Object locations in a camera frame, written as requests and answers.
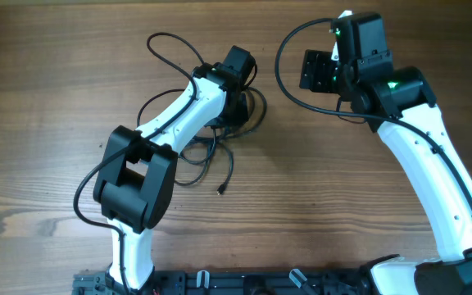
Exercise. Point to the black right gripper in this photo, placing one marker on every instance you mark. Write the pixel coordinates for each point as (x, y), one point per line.
(315, 66)

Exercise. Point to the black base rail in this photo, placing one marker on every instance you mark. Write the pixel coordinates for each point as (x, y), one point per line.
(339, 281)

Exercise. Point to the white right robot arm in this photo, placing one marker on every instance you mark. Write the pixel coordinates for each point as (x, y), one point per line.
(400, 107)

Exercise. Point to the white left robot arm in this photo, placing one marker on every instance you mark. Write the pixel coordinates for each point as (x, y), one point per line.
(135, 186)

